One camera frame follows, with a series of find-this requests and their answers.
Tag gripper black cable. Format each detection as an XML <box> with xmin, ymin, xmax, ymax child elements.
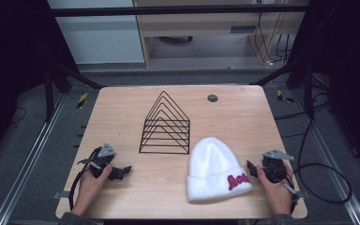
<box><xmin>68</xmin><ymin>146</ymin><xmax>102</xmax><ymax>212</ymax></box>
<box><xmin>282</xmin><ymin>118</ymin><xmax>353</xmax><ymax>205</ymax></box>

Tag white knit beanie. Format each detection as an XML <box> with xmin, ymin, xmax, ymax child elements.
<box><xmin>186</xmin><ymin>136</ymin><xmax>254</xmax><ymax>203</ymax></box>

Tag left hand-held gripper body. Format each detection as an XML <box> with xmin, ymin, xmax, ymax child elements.
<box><xmin>77</xmin><ymin>142</ymin><xmax>117</xmax><ymax>179</ymax></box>

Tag wooden desk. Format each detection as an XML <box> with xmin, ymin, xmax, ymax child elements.
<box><xmin>133</xmin><ymin>0</ymin><xmax>310</xmax><ymax>68</ymax></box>

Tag person's left hand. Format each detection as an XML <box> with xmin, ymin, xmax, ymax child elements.
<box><xmin>71</xmin><ymin>163</ymin><xmax>113</xmax><ymax>218</ymax></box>

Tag person's right hand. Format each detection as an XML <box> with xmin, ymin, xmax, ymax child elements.
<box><xmin>256</xmin><ymin>162</ymin><xmax>295</xmax><ymax>217</ymax></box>

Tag white cabinet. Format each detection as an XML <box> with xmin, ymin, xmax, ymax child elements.
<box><xmin>46</xmin><ymin>0</ymin><xmax>145</xmax><ymax>65</ymax></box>

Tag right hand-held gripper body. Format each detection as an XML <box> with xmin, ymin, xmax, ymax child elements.
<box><xmin>261</xmin><ymin>148</ymin><xmax>295</xmax><ymax>185</ymax></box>

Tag hanging cables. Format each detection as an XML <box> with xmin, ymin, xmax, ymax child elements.
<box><xmin>253</xmin><ymin>10</ymin><xmax>292</xmax><ymax>68</ymax></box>

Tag yellow black striped tape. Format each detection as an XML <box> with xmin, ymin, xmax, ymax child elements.
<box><xmin>76</xmin><ymin>92</ymin><xmax>89</xmax><ymax>110</ymax></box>
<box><xmin>276</xmin><ymin>89</ymin><xmax>294</xmax><ymax>104</ymax></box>

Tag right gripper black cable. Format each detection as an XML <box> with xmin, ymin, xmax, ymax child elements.
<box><xmin>282</xmin><ymin>118</ymin><xmax>353</xmax><ymax>205</ymax></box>

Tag black metal frame bar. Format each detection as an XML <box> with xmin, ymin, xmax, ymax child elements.
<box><xmin>48</xmin><ymin>3</ymin><xmax>310</xmax><ymax>18</ymax></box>

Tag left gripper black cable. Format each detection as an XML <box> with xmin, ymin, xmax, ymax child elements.
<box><xmin>68</xmin><ymin>146</ymin><xmax>102</xmax><ymax>212</ymax></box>

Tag black wire file rack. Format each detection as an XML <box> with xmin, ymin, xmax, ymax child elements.
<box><xmin>138</xmin><ymin>90</ymin><xmax>191</xmax><ymax>156</ymax></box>

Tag person's right sleeve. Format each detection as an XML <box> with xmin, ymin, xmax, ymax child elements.
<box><xmin>270</xmin><ymin>213</ymin><xmax>295</xmax><ymax>225</ymax></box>

